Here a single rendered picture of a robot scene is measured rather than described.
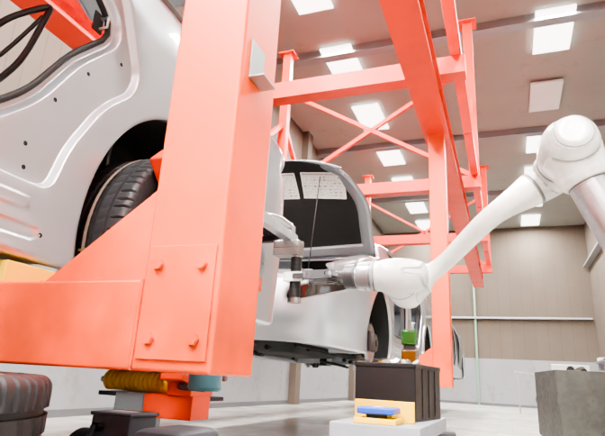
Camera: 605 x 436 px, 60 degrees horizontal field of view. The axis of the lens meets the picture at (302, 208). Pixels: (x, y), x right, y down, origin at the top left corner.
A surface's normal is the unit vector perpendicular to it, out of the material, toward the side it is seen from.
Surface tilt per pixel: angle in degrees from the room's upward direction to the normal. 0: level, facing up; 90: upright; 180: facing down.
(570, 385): 90
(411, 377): 90
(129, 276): 90
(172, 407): 90
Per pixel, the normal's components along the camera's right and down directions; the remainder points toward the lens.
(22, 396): 1.00, 0.03
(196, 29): -0.35, -0.31
